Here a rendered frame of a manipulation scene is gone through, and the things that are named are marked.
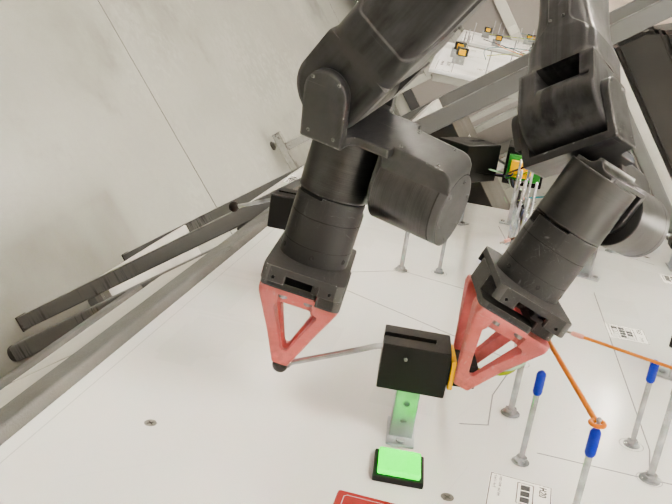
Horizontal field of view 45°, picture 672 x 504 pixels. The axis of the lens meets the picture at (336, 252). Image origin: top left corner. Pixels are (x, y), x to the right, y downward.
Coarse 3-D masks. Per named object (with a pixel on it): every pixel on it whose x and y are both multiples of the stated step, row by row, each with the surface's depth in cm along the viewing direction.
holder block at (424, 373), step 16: (384, 336) 67; (400, 336) 68; (416, 336) 68; (432, 336) 69; (448, 336) 69; (384, 352) 66; (400, 352) 66; (416, 352) 66; (432, 352) 66; (448, 352) 66; (384, 368) 67; (400, 368) 66; (416, 368) 66; (432, 368) 66; (448, 368) 66; (384, 384) 67; (400, 384) 67; (416, 384) 67; (432, 384) 67
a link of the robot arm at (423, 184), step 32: (320, 96) 57; (320, 128) 58; (352, 128) 60; (384, 128) 60; (416, 128) 61; (384, 160) 59; (416, 160) 58; (448, 160) 58; (384, 192) 60; (416, 192) 58; (448, 192) 58; (416, 224) 59; (448, 224) 61
